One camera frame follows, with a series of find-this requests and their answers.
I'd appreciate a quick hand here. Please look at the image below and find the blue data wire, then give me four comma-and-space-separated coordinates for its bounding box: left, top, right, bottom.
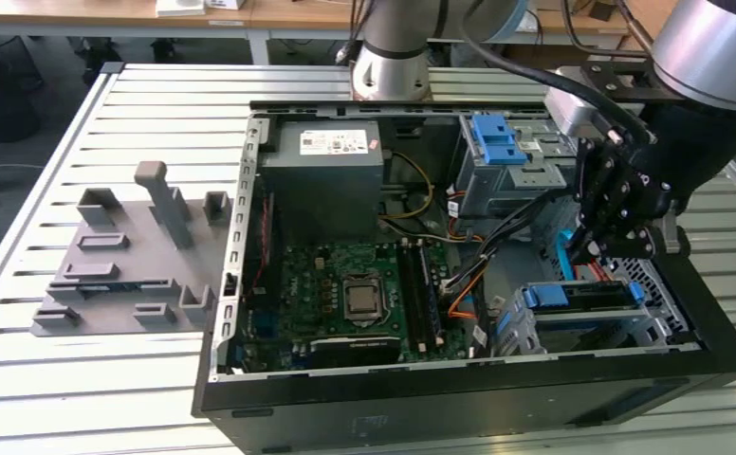
555, 229, 588, 285

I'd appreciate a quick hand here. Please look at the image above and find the green motherboard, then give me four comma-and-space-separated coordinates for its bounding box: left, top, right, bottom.
240, 239, 471, 373

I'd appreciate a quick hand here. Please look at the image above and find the metal optical drive cage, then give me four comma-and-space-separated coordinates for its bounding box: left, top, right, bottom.
455, 113, 588, 219

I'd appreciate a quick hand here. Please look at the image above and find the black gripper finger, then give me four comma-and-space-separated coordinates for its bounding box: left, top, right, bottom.
569, 139, 635, 265
601, 215, 689, 260

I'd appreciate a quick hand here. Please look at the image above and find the black open PC case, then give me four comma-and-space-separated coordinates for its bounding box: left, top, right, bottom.
189, 99, 736, 455

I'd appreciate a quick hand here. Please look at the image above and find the hard disk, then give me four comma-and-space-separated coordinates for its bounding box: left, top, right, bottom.
523, 280, 645, 314

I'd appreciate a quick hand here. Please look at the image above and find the grey parts rack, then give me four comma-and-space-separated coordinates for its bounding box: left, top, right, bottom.
30, 159, 236, 338

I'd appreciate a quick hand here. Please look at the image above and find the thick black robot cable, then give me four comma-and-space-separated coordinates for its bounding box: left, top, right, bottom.
459, 0, 657, 143

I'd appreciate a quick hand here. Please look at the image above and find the blue drive latch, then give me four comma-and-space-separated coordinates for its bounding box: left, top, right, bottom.
468, 116, 528, 166

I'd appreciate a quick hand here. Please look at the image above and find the orange wire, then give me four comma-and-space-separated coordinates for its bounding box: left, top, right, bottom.
448, 288, 477, 319

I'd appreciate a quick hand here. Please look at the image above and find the black wire bundle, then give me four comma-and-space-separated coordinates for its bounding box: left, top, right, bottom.
449, 187, 581, 290

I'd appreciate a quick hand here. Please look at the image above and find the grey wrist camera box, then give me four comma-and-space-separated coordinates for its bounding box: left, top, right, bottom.
543, 65, 645, 138

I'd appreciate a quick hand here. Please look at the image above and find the black camera bracket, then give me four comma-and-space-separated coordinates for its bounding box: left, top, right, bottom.
579, 55, 685, 103

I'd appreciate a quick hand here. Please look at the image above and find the yellow wire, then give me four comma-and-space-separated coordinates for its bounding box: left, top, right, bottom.
380, 151, 433, 220

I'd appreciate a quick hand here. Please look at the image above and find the black RAM stick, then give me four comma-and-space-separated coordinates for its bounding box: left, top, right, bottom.
399, 239, 431, 353

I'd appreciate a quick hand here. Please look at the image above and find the silver CPU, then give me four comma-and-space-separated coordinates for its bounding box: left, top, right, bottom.
341, 283, 385, 319

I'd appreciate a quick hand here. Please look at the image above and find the black graphics card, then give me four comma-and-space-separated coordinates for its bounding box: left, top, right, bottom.
304, 334, 403, 369

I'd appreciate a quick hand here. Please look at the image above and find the white box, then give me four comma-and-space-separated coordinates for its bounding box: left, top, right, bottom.
156, 0, 206, 18

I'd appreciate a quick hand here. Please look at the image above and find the metal disk bay cage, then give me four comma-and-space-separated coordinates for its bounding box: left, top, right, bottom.
491, 279, 685, 356

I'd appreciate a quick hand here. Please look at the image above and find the wooden desk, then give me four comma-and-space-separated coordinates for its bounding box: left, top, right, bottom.
0, 0, 635, 65

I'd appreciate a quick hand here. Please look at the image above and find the grey power supply unit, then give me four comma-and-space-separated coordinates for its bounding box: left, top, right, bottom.
257, 118, 387, 246

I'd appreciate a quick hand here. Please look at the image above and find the black mesh bin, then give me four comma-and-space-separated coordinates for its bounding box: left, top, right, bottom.
0, 35, 45, 143

